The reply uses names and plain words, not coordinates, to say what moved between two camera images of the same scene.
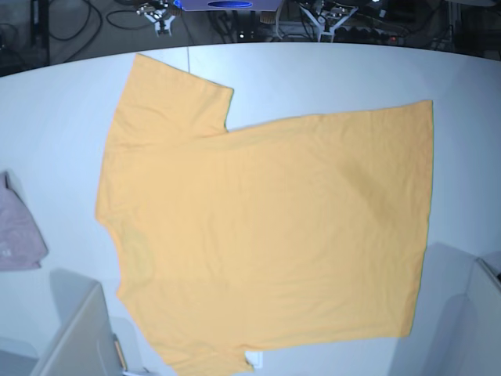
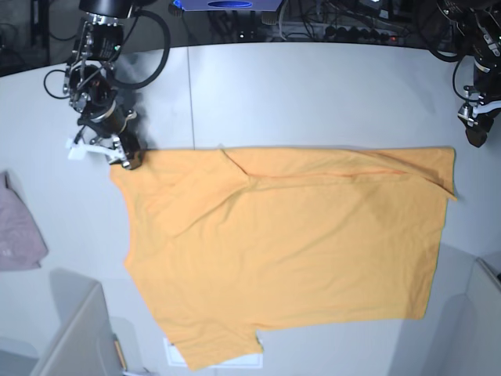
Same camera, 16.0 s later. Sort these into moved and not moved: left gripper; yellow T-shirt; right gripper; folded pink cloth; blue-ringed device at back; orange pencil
Moved: left gripper; yellow T-shirt; right gripper
Not moved: blue-ringed device at back; orange pencil; folded pink cloth
